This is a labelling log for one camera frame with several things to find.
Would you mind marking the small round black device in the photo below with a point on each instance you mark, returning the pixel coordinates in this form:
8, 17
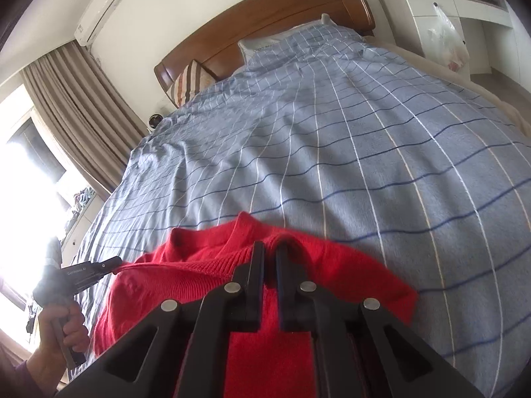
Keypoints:
154, 120

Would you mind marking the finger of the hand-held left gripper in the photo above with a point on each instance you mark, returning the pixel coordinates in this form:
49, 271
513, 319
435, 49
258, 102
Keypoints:
110, 264

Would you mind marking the blue checked blanket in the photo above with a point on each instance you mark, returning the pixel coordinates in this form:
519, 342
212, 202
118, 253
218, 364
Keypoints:
332, 153

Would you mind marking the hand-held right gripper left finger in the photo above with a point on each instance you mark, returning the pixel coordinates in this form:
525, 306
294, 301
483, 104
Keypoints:
253, 290

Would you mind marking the beige fleece blanket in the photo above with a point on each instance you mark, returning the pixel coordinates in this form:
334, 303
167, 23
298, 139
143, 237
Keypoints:
498, 99

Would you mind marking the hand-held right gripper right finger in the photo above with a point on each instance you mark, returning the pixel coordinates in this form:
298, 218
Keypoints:
286, 294

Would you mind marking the person's left forearm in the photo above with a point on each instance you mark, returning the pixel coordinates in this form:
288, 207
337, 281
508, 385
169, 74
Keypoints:
29, 381

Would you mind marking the red knit sweater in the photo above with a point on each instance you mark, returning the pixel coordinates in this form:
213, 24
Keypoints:
199, 253

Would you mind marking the white pillow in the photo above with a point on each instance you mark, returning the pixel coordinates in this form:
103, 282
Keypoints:
253, 49

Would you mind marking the person's left hand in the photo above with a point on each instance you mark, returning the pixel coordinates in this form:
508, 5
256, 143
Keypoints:
76, 327

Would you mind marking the white desk cabinet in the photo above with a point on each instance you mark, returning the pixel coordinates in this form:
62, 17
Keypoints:
415, 20

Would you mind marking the colourful clutter pile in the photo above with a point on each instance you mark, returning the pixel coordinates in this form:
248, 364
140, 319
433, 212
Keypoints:
81, 201

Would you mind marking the clear plastic bag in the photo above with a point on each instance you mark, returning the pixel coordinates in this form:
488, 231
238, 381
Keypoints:
448, 41

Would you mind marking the bright window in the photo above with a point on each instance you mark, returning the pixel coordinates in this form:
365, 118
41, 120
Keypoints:
29, 199

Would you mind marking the wooden bed headboard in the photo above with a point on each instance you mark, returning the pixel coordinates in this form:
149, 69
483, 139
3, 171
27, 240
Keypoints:
269, 12

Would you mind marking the white air conditioner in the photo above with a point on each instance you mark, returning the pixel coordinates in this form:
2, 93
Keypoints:
99, 8

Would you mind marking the brown curtain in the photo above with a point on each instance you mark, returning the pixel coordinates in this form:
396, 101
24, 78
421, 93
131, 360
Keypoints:
83, 103

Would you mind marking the striped pillow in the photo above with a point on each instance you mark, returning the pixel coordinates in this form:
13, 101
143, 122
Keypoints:
188, 83

